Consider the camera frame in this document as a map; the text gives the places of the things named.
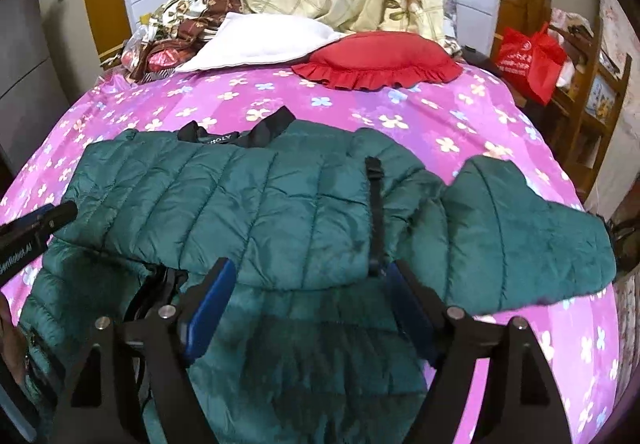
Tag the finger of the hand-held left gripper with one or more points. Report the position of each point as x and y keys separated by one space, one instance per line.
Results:
x=50 y=216

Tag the red shopping bag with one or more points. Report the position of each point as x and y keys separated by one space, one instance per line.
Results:
x=530 y=64

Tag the grey refrigerator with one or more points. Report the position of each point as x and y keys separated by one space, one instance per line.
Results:
x=30 y=49

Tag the green puffer jacket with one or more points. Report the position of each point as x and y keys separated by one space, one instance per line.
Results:
x=280 y=204

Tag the red ruffled pillow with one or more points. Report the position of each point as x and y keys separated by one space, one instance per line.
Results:
x=375 y=59

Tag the wooden shelf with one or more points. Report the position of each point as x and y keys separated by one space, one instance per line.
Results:
x=585 y=124

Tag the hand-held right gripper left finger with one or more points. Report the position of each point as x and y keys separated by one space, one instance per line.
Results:
x=215 y=304

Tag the clear plastic bag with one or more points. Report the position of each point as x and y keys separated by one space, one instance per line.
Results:
x=135 y=46

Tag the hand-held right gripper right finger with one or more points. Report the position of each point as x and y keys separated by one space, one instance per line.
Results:
x=410 y=309

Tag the red shiny packet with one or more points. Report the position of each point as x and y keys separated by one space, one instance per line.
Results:
x=170 y=60

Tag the white pillow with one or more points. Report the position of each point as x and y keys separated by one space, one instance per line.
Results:
x=250 y=44

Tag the pink floral bedsheet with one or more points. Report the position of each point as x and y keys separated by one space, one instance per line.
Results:
x=350 y=114

